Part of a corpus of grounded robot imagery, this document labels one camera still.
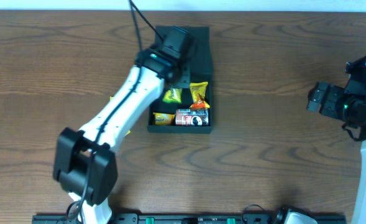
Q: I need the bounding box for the green pandan cake packet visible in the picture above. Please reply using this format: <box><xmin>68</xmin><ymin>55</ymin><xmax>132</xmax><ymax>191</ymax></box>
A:
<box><xmin>162</xmin><ymin>88</ymin><xmax>182</xmax><ymax>104</ymax></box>

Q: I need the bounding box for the red Pringles can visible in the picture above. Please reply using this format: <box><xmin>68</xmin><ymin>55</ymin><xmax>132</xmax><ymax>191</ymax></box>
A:
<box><xmin>175</xmin><ymin>108</ymin><xmax>209</xmax><ymax>126</ymax></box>

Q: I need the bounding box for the black gift box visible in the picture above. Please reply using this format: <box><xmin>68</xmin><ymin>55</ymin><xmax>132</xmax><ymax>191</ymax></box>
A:
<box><xmin>147</xmin><ymin>26</ymin><xmax>213</xmax><ymax>134</ymax></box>

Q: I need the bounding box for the yellow biscuit packet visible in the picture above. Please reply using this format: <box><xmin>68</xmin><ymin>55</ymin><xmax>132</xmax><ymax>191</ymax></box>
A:
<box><xmin>153</xmin><ymin>113</ymin><xmax>175</xmax><ymax>126</ymax></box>

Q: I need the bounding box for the orange yellow peanut snack packet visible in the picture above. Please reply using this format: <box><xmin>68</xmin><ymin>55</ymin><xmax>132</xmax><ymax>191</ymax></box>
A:
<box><xmin>190</xmin><ymin>82</ymin><xmax>210</xmax><ymax>109</ymax></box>

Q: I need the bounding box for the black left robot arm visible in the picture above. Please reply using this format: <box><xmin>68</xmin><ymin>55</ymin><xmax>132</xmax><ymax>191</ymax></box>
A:
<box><xmin>53</xmin><ymin>26</ymin><xmax>192</xmax><ymax>223</ymax></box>

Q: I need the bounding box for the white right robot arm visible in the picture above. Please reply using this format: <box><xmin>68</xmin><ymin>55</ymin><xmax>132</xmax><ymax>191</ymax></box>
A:
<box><xmin>307</xmin><ymin>59</ymin><xmax>366</xmax><ymax>223</ymax></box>

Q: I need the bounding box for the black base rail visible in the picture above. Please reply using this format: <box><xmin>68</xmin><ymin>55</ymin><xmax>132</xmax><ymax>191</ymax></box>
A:
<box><xmin>32</xmin><ymin>213</ymin><xmax>347</xmax><ymax>224</ymax></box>

